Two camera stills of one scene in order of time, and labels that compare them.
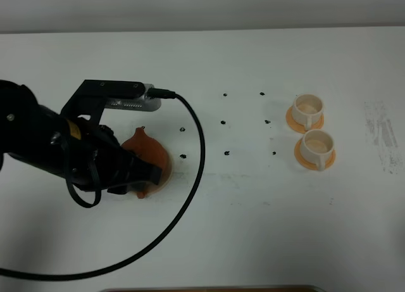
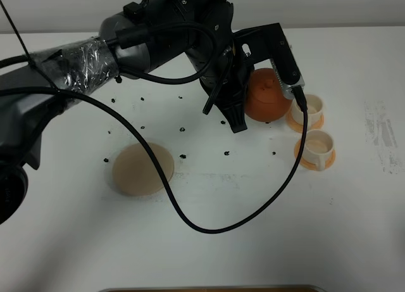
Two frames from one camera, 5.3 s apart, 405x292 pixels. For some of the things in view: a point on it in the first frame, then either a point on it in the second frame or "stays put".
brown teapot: (145, 144) -> (266, 100)
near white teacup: (317, 147) stays put
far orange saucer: (297, 127) stays put
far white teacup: (307, 110) stays put
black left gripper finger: (124, 189) -> (235, 115)
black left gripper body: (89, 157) -> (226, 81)
